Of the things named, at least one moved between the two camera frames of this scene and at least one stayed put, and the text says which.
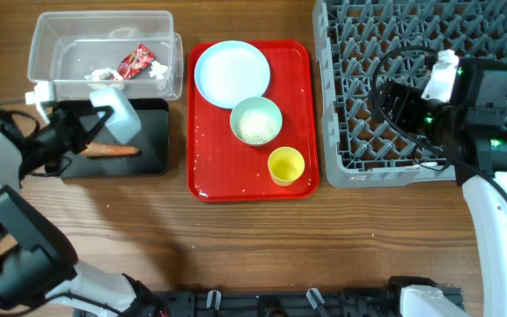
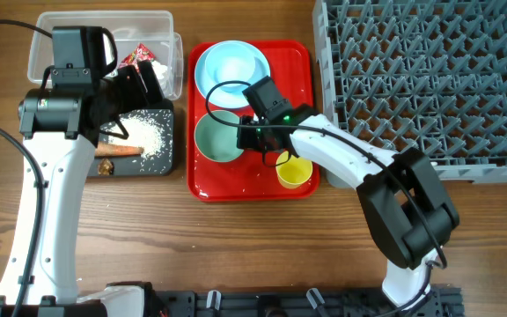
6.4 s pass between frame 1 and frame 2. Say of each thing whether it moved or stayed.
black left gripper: moved
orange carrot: stayed
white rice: moved
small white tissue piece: stayed
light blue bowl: moved
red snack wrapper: stayed
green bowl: moved
